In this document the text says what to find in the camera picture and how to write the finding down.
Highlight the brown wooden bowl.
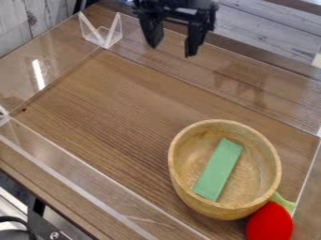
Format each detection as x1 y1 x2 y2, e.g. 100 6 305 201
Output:
168 119 282 220

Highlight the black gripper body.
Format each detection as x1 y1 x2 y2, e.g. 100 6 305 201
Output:
132 0 219 31

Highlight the red plush strawberry toy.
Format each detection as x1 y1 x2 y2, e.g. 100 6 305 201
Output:
246 192 296 240

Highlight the clear acrylic corner bracket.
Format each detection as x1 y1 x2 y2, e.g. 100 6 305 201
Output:
77 12 123 49

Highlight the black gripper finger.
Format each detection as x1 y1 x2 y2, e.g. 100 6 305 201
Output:
138 12 164 48
184 22 207 57

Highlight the clear acrylic enclosure wall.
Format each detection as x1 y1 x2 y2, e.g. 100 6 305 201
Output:
0 106 210 240

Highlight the green foam block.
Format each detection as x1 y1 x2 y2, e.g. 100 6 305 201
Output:
193 139 242 202

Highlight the black table clamp bracket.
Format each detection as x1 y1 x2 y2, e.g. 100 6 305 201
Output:
0 198 73 240

